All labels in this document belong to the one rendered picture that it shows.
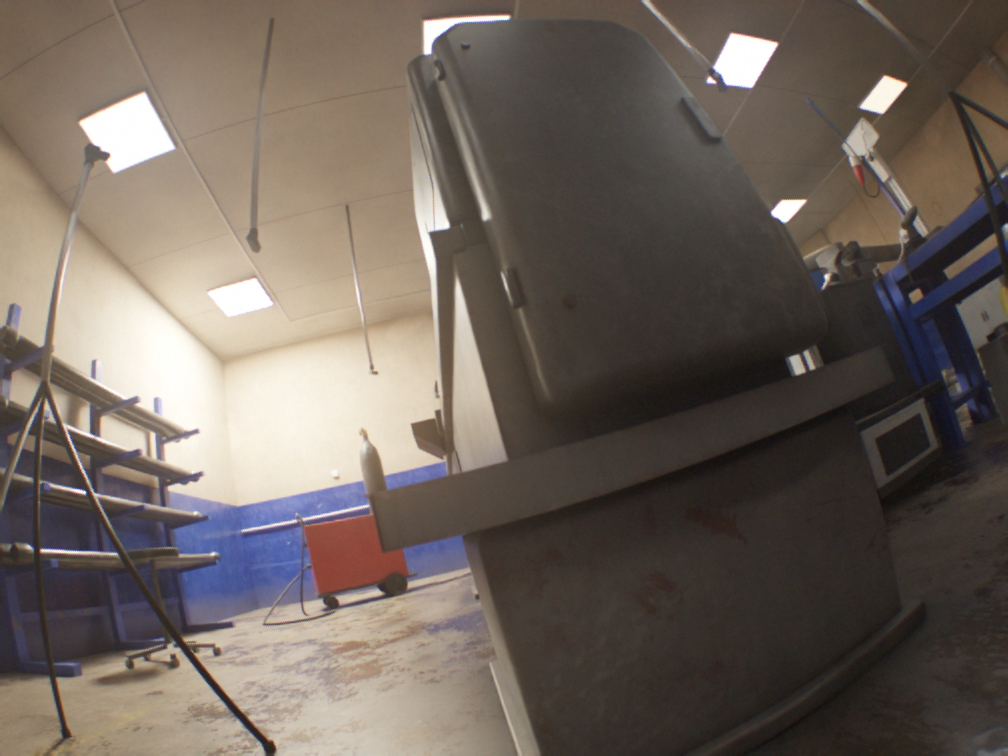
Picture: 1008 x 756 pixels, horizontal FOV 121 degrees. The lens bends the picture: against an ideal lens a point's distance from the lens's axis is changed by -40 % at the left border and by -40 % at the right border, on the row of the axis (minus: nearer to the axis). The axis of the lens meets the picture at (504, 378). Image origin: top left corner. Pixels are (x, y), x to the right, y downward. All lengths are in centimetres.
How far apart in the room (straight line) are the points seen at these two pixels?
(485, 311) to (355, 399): 566
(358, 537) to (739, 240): 410
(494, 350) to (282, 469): 580
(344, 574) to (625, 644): 393
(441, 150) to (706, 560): 74
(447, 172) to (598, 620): 69
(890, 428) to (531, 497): 153
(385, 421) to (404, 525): 563
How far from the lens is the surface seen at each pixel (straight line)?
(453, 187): 78
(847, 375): 80
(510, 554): 54
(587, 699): 59
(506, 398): 61
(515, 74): 86
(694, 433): 60
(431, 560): 590
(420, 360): 633
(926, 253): 232
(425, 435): 189
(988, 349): 245
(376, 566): 446
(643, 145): 78
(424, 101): 95
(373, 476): 465
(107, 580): 385
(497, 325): 64
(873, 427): 178
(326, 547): 440
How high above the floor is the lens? 40
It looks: 17 degrees up
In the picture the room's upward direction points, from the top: 16 degrees counter-clockwise
